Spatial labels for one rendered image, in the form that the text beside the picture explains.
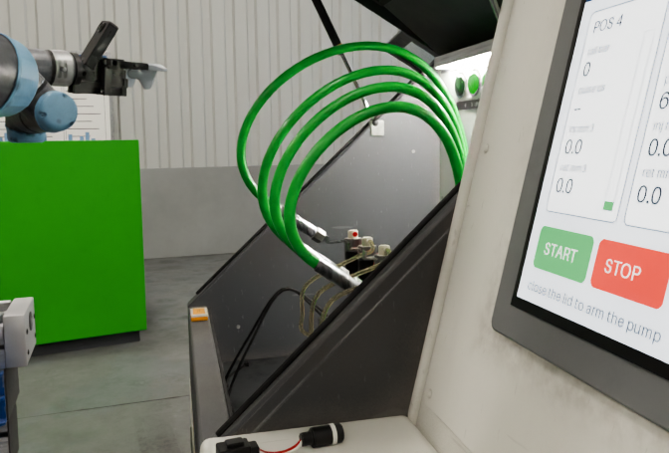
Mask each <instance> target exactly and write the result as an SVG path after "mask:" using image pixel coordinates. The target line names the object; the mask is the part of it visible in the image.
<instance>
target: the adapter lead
mask: <svg viewBox="0 0 669 453"><path fill-rule="evenodd" d="M343 439H344V432H343V428H342V425H341V424H340V423H330V424H328V425H322V426H316V427H311V428H310V429H309V431H307V432H301V433H300V435H299V441H298V443H297V444H295V445H294V446H292V447H290V448H288V449H286V450H282V451H276V452H270V451H264V450H262V449H260V448H259V446H258V444H257V442H256V441H248V440H247V438H242V437H237V438H231V439H226V440H225V441H223V442H218V443H216V453H294V452H296V451H298V450H299V449H300V448H301V446H303V447H304V446H309V445H311V446H312V447H313V448H316V447H322V446H327V445H336V444H338V443H342V441H343Z"/></svg>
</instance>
